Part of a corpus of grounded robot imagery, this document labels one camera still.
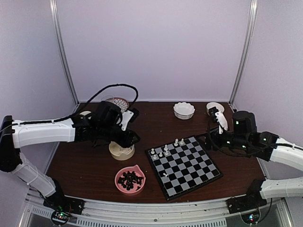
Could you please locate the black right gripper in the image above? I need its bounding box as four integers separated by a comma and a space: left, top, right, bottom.
196, 126, 250, 152

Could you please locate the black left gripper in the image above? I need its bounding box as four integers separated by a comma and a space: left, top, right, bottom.
97, 123, 141, 148

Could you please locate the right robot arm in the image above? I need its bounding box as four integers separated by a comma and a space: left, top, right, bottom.
206, 106, 303, 209

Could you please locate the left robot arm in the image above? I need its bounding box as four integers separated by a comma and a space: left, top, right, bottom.
0, 101, 140, 210

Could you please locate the black chess pieces pile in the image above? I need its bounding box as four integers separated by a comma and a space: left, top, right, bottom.
118, 171, 143, 191

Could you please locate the patterned saucer plate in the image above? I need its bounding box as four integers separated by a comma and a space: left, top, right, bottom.
111, 97, 129, 112

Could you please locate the white textured ceramic mug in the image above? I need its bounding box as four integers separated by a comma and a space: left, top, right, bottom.
80, 111, 92, 118

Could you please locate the clear glass tumbler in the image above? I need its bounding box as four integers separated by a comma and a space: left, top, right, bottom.
101, 95, 115, 103

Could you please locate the cream bowl with spout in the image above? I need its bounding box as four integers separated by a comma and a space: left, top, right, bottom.
108, 141, 135, 161

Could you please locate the small cream bowl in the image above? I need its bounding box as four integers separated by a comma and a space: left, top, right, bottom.
206, 102, 225, 115

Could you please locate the white scalloped bowl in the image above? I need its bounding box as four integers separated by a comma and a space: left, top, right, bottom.
173, 102, 195, 120

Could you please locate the black and white chessboard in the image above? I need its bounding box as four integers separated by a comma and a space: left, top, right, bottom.
145, 136, 223, 201

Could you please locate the pink bowl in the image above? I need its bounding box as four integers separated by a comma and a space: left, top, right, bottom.
115, 165, 146, 196

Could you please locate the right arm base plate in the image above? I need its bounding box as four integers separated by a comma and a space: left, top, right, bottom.
226, 192, 267, 214

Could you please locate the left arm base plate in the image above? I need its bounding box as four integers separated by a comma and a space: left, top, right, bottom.
40, 194, 85, 215

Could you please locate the aluminium front rail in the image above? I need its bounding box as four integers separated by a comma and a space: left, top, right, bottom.
18, 186, 292, 227

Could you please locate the aluminium frame post right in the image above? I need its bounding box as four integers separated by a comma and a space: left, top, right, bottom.
229, 0, 258, 109

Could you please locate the aluminium frame post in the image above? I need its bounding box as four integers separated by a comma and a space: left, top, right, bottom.
229, 0, 258, 109
49, 0, 79, 105

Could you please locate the aluminium frame post left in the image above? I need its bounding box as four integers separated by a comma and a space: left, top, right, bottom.
49, 0, 79, 105

